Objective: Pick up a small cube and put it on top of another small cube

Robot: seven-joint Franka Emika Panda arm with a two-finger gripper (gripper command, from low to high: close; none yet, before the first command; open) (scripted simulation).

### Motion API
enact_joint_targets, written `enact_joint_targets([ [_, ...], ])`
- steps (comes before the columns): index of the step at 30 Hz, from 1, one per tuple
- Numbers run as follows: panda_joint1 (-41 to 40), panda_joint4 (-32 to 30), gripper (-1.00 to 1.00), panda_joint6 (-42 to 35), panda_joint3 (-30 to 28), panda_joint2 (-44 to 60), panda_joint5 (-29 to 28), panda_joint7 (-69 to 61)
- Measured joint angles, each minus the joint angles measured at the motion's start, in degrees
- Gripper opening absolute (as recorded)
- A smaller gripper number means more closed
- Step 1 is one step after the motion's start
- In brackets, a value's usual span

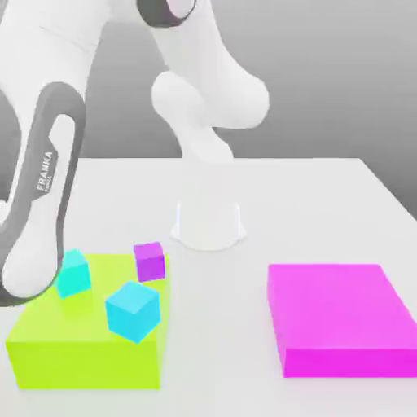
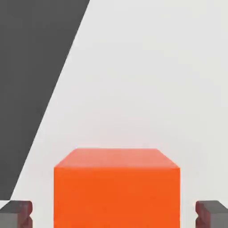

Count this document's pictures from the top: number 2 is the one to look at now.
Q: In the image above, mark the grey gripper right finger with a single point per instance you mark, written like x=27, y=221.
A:
x=213, y=216

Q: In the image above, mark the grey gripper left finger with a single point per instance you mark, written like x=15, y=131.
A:
x=12, y=216

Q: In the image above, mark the small orange cube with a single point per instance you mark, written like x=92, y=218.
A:
x=116, y=196

